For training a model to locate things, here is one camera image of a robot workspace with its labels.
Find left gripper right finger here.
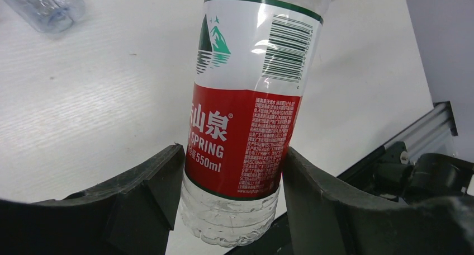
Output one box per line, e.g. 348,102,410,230
283,148,473,254

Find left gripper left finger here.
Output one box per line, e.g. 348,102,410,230
1,144,185,254

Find red label bottle sideways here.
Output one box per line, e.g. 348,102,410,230
181,0,332,248

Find clear blue pink label bottle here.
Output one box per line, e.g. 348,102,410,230
3,0,86,34

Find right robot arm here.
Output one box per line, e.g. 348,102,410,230
368,153,473,204

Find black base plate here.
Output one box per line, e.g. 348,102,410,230
225,141,407,255

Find aluminium frame rail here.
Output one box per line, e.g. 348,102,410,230
383,101,458,164

